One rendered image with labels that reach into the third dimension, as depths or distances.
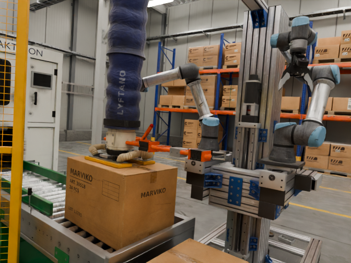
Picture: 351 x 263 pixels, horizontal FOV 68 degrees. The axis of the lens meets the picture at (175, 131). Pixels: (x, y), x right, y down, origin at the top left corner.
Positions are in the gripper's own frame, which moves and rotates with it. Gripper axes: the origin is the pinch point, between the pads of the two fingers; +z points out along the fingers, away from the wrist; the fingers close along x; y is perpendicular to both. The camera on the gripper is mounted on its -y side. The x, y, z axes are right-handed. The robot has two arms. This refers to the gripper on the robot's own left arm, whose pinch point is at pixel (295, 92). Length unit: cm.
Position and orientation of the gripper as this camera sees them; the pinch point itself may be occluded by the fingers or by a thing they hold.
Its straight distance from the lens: 138.5
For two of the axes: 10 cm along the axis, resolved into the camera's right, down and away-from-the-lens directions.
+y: 1.5, -0.4, 9.9
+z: -0.7, 10.0, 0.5
